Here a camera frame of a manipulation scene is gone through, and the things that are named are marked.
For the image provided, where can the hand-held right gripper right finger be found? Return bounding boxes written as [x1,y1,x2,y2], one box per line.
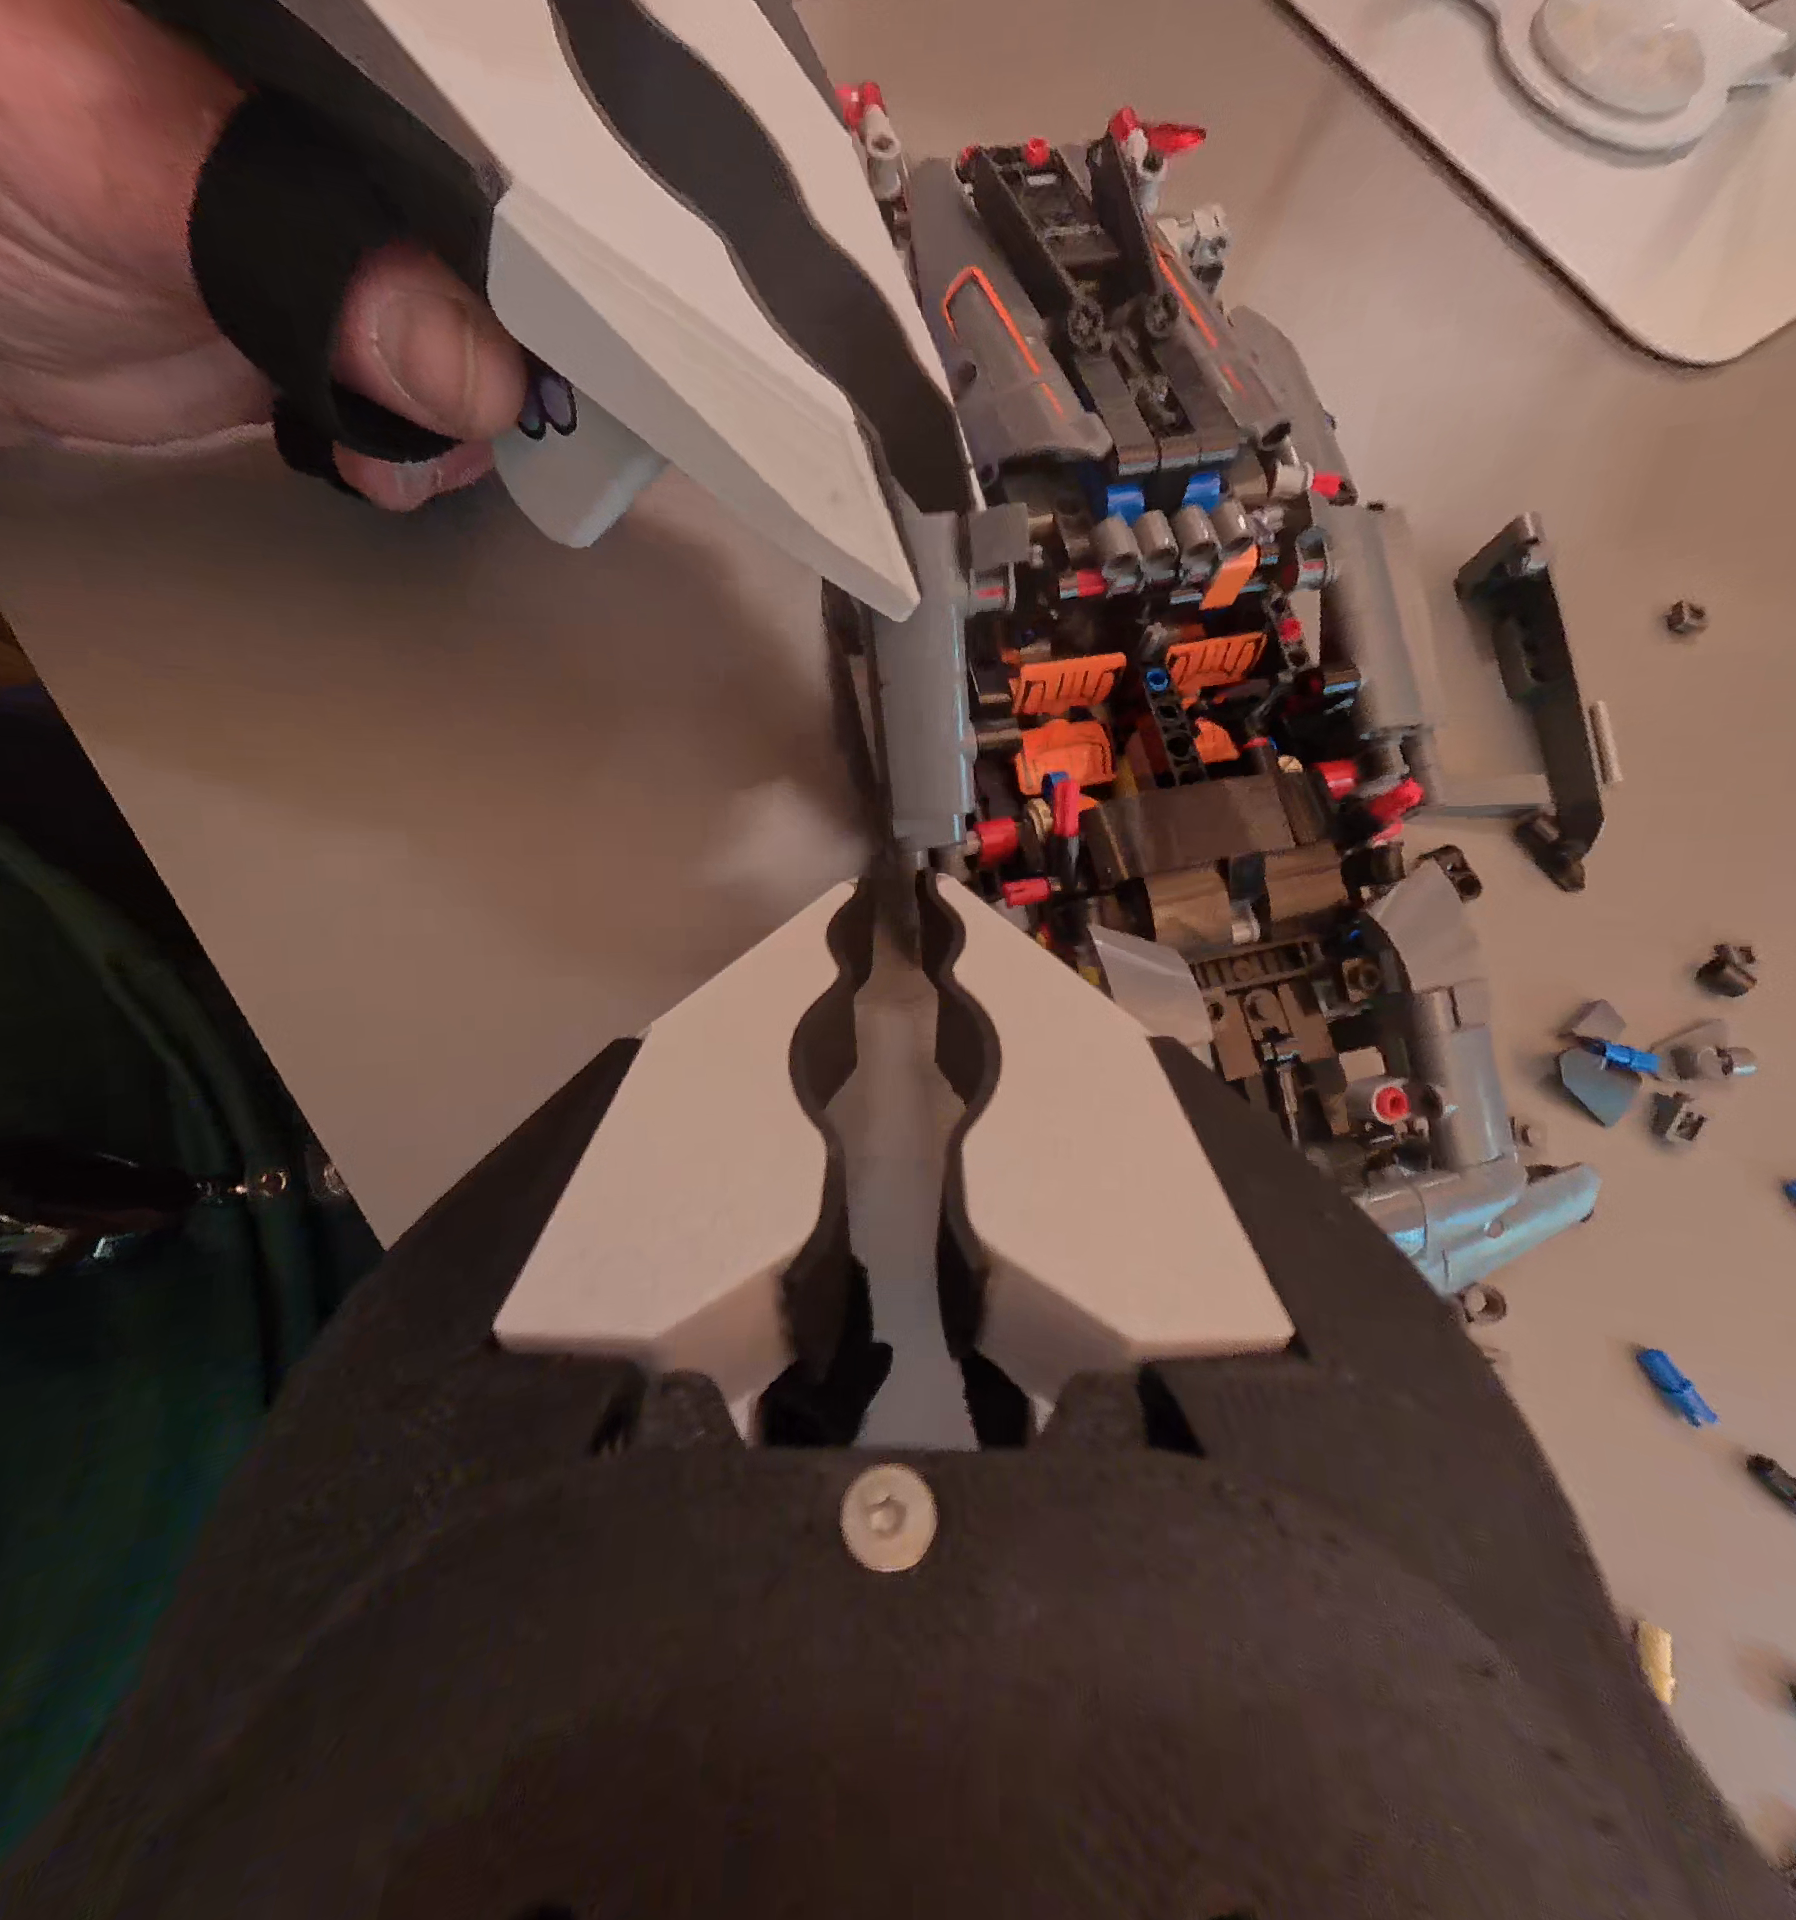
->
[914,871,1302,1436]

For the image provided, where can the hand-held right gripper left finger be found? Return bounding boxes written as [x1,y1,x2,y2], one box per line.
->
[489,873,877,1446]

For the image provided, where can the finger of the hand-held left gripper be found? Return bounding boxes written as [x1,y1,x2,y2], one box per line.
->
[559,0,984,519]
[277,0,925,623]

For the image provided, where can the grey and black lego car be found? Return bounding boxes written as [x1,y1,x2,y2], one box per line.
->
[822,82,1609,1332]

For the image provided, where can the scattered small lego pieces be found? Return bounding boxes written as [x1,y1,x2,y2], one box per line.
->
[1556,600,1796,1904]

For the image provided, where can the dark lego door assembly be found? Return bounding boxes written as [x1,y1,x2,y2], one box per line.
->
[1418,514,1620,897]

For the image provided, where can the person's left hand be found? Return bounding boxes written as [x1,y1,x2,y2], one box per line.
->
[0,0,532,519]

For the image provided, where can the white stand base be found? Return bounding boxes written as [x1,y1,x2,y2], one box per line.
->
[1280,0,1796,367]

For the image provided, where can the black lanyard strap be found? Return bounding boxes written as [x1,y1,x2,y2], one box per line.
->
[0,1149,353,1274]

